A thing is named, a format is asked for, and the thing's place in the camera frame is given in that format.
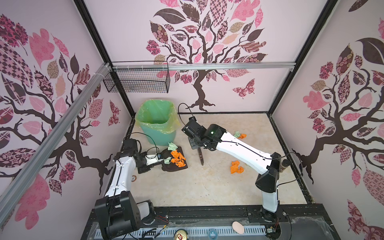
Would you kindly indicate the orange paper scrap back left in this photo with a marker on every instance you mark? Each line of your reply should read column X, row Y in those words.
column 177, row 155

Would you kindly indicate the pink oval object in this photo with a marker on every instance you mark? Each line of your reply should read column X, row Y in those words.
column 238, row 228

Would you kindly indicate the white slotted cable duct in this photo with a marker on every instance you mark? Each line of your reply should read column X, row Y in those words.
column 197, row 232

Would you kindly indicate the blue tape roll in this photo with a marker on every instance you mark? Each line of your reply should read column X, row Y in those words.
column 213, row 234

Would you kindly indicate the green trash bin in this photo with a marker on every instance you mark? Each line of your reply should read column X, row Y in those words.
column 156, row 137

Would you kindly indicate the aluminium rail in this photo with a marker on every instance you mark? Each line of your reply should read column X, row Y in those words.
column 182, row 67
column 13, row 193

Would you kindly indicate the orange green scrap back centre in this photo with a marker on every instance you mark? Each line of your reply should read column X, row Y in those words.
column 172, row 147

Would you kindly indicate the orange green scrap near bin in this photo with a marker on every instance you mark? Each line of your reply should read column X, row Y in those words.
column 168, row 160

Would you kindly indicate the yellow-green bin liner bag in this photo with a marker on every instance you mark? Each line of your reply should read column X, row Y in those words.
column 159, row 115

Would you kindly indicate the black wire basket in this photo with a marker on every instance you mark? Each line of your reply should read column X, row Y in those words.
column 138, row 77

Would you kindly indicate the aluminium rail left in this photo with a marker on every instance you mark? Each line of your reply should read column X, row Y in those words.
column 13, row 193

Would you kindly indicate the green orange scrap back right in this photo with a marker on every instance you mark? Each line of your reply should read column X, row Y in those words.
column 239, row 135

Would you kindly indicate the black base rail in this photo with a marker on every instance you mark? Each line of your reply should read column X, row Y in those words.
column 295, row 222

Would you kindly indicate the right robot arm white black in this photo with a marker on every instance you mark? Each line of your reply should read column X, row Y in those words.
column 216, row 138

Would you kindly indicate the orange scrap right front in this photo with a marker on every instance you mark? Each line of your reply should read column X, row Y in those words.
column 236, row 168

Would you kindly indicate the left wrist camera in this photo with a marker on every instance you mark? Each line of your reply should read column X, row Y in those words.
column 152, row 159

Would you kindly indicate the dark brown hand broom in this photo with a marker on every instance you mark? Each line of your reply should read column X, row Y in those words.
column 201, row 156

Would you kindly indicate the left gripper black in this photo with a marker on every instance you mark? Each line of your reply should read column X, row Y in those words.
column 145, row 168

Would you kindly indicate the small dark spice bottle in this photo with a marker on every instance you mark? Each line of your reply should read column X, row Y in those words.
column 285, row 163

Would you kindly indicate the round can lid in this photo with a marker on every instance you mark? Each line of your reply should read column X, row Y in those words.
column 181, row 235

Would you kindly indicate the aluminium rail back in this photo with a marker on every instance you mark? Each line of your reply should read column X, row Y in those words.
column 182, row 67

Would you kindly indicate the dark brown dustpan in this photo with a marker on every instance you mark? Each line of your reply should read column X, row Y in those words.
column 172, row 167

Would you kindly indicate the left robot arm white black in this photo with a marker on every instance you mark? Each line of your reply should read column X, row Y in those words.
column 118, row 214

